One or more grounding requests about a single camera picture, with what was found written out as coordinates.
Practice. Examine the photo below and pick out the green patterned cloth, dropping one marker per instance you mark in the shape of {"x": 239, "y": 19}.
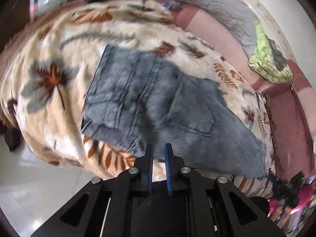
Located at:
{"x": 262, "y": 61}

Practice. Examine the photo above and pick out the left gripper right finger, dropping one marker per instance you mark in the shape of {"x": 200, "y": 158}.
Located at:
{"x": 173, "y": 170}

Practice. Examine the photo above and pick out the leaf print cream blanket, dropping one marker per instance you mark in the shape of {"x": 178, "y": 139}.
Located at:
{"x": 47, "y": 68}

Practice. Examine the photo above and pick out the grey quilted blanket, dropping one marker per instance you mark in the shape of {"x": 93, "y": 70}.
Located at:
{"x": 236, "y": 16}

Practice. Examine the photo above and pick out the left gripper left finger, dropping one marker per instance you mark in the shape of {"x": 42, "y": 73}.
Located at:
{"x": 145, "y": 166}

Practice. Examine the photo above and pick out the right hand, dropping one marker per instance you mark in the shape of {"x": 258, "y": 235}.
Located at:
{"x": 280, "y": 214}

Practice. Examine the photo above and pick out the blue denim pants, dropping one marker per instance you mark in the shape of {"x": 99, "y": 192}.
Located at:
{"x": 136, "y": 99}

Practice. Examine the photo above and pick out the dark grey cloth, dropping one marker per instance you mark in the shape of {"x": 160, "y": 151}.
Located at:
{"x": 279, "y": 60}

